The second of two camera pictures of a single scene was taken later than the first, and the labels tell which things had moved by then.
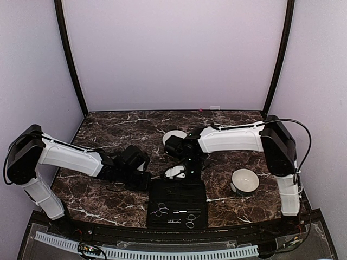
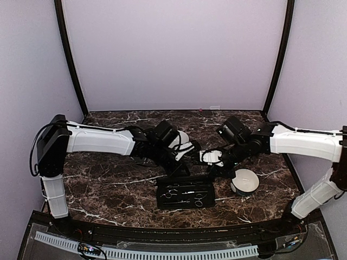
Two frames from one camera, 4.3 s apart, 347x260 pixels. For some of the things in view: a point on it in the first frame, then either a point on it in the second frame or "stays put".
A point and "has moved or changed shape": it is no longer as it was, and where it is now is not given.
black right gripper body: x=194 y=165 to x=237 y=155
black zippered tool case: x=177 y=204 has moved or changed shape
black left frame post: x=58 y=4 stays put
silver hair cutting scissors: x=162 y=206 to x=173 y=192
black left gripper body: x=133 y=183 to x=159 y=155
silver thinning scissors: x=190 y=224 to x=197 y=200
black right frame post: x=282 y=59 stays put
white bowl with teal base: x=245 y=181 stays put
